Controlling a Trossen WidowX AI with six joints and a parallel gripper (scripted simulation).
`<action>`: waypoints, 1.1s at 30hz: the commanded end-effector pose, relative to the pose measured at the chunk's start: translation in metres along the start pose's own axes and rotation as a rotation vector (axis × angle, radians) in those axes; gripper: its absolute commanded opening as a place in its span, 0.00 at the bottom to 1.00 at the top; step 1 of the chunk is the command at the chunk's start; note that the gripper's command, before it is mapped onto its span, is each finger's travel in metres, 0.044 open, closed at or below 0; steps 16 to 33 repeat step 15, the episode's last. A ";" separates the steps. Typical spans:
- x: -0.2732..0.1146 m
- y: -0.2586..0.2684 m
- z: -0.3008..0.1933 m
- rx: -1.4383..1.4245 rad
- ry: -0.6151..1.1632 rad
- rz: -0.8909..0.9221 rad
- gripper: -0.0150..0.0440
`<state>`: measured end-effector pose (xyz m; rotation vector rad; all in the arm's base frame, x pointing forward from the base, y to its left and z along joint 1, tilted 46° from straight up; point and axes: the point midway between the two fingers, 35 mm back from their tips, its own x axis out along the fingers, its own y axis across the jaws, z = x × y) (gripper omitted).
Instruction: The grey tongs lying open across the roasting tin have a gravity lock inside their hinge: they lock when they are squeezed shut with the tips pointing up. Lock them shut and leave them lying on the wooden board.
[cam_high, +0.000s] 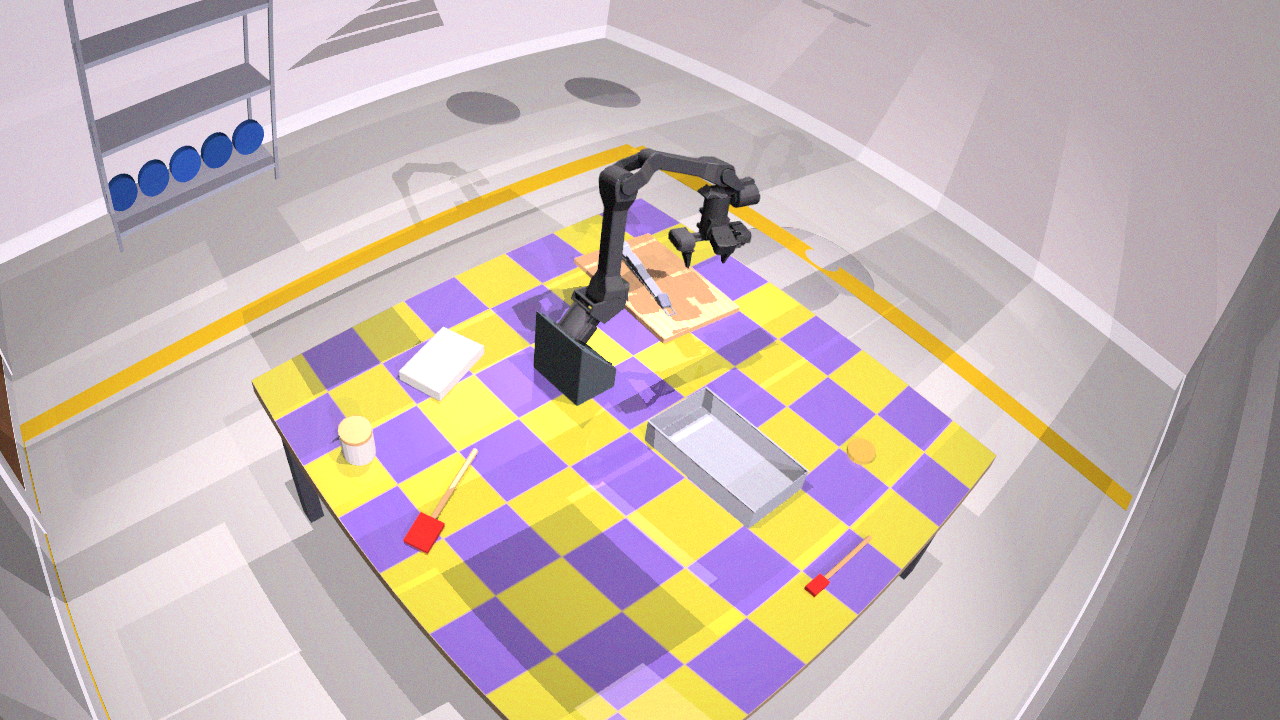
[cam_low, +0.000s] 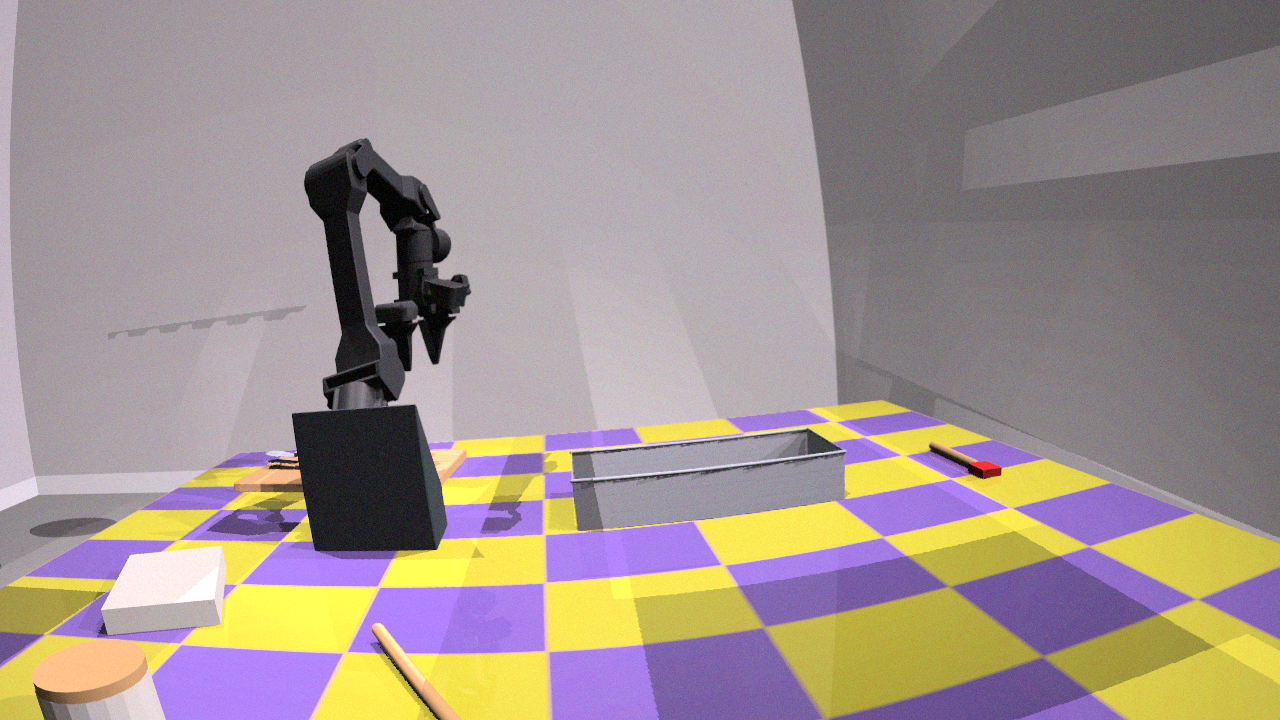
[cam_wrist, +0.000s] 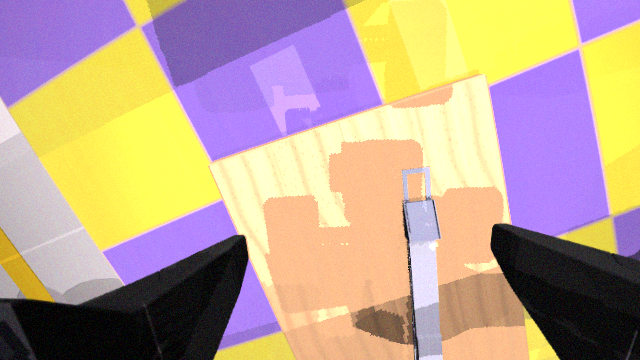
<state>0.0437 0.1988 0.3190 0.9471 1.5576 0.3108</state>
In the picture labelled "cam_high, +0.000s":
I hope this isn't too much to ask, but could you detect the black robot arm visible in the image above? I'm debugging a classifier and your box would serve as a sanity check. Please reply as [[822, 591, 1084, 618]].
[[554, 149, 760, 346]]

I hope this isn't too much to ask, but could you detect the white flat box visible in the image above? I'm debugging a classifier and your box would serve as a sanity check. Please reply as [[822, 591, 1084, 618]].
[[399, 327, 484, 401]]

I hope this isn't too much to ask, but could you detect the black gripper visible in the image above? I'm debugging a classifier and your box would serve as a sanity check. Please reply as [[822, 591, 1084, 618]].
[[668, 208, 751, 269]]

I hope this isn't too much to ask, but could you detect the orange round disc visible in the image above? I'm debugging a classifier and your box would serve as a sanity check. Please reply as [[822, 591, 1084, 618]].
[[847, 438, 876, 465]]

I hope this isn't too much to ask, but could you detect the grey cylinder with tan lid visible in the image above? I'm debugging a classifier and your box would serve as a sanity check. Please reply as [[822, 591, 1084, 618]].
[[338, 415, 376, 466]]

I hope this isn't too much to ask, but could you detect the light wooden board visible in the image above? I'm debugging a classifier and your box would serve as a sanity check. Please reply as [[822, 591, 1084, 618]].
[[573, 233, 739, 345]]

